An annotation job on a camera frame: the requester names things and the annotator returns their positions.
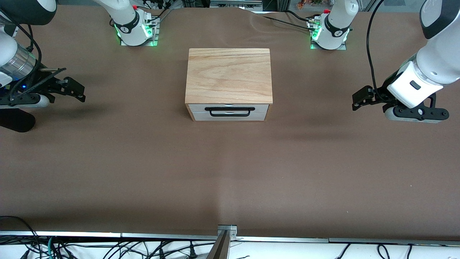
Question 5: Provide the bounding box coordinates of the white drawer with black handle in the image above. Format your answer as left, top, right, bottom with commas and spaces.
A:
188, 104, 271, 117

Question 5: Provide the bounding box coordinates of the wooden drawer cabinet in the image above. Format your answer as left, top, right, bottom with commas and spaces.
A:
185, 48, 273, 122

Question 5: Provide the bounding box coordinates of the black rounded object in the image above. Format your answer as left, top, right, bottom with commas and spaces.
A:
0, 107, 36, 133

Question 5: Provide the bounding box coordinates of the brown table cover mat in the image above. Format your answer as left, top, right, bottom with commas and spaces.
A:
0, 4, 460, 241

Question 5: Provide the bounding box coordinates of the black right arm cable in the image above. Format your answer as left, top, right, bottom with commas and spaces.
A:
9, 22, 43, 103

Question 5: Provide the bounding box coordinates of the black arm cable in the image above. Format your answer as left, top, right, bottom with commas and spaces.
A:
366, 0, 386, 95
9, 22, 43, 103

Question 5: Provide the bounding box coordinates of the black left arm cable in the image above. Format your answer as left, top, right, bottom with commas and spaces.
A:
366, 0, 386, 95

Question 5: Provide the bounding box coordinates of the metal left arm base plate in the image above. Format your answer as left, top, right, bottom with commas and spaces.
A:
310, 21, 348, 51

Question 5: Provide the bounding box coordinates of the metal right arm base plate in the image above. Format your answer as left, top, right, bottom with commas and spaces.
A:
120, 14, 160, 47

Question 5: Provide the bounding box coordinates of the teal cable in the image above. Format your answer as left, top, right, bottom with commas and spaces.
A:
45, 237, 60, 259

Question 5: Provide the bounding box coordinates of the aluminium frame profile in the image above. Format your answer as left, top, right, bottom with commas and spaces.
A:
210, 0, 263, 10

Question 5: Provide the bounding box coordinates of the aluminium table edge rail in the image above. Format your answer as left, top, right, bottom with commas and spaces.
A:
0, 230, 460, 247

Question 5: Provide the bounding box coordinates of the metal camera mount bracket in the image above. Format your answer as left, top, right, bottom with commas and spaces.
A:
206, 225, 238, 259

